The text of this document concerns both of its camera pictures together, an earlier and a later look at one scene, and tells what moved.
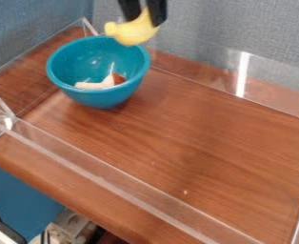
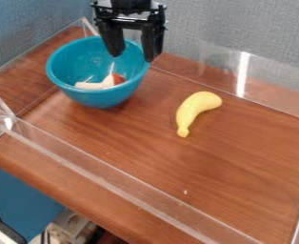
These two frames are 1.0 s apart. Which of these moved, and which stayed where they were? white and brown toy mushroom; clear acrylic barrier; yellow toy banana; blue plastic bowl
Moved: yellow toy banana
Stayed: clear acrylic barrier; blue plastic bowl; white and brown toy mushroom
